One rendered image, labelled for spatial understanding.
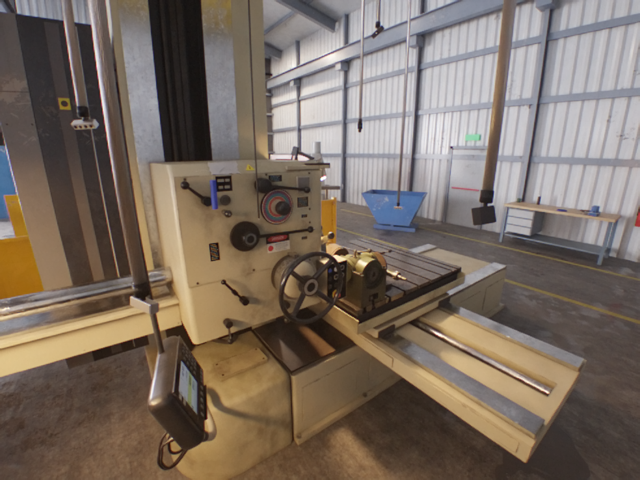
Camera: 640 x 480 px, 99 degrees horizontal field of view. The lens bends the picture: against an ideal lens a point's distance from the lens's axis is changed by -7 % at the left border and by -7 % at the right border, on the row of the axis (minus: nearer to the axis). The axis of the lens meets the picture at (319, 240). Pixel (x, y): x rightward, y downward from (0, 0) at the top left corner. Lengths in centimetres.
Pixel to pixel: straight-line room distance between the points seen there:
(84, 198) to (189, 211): 77
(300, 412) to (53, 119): 224
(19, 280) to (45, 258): 194
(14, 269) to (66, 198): 206
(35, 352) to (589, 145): 863
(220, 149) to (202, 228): 81
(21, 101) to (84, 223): 64
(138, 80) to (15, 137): 65
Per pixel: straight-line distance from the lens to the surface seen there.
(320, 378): 224
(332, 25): 1365
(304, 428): 247
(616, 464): 307
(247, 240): 138
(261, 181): 139
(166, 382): 106
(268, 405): 211
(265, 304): 164
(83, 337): 181
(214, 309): 154
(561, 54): 872
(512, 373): 221
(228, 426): 206
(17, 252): 392
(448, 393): 191
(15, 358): 187
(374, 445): 250
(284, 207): 141
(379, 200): 787
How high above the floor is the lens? 195
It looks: 16 degrees down
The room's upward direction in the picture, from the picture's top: straight up
